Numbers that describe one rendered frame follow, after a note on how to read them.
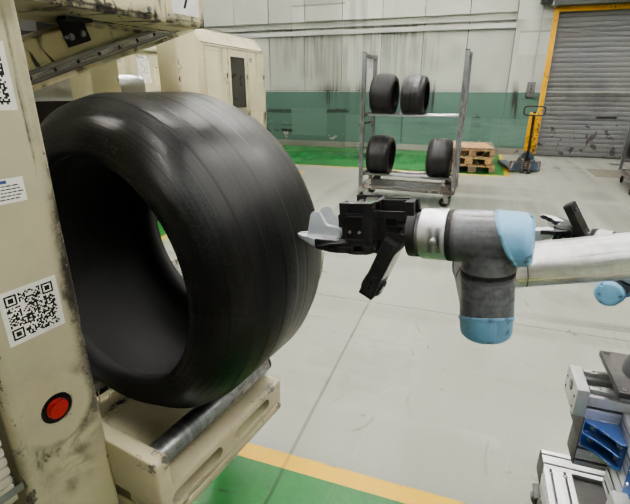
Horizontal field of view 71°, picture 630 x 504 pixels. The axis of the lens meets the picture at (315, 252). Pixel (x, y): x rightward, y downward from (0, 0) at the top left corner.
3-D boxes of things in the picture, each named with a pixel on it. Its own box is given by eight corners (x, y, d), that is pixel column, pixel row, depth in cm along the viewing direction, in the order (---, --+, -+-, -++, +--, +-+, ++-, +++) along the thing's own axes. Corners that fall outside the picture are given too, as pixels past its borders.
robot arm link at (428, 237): (454, 251, 68) (441, 269, 62) (425, 249, 70) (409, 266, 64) (455, 203, 66) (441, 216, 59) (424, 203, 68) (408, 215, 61)
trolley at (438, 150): (452, 209, 582) (470, 48, 515) (354, 200, 628) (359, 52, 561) (456, 198, 637) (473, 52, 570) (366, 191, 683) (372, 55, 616)
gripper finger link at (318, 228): (296, 207, 75) (345, 209, 71) (299, 240, 77) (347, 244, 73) (286, 211, 73) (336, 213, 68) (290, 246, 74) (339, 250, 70)
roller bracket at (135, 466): (163, 513, 72) (155, 467, 68) (20, 428, 89) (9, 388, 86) (178, 498, 74) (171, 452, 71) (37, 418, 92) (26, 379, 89)
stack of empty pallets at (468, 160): (495, 173, 821) (498, 149, 805) (445, 170, 849) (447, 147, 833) (493, 163, 933) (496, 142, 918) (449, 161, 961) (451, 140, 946)
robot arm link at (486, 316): (504, 313, 72) (507, 249, 69) (519, 350, 62) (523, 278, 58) (454, 312, 74) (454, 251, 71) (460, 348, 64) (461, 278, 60)
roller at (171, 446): (142, 450, 73) (132, 458, 76) (158, 473, 73) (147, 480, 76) (263, 348, 102) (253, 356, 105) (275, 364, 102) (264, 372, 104)
